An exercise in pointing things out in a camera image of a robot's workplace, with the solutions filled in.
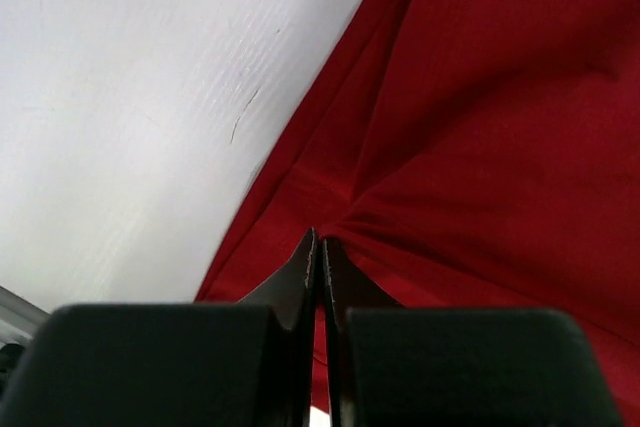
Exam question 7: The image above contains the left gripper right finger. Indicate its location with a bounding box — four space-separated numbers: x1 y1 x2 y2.
321 239 623 426

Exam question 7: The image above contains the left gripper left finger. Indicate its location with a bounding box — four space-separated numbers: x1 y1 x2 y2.
1 231 318 426

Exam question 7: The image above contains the dark red t-shirt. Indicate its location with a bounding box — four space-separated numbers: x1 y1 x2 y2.
198 0 639 426

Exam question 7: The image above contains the aluminium mounting rail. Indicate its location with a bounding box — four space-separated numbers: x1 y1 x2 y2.
0 287 49 346

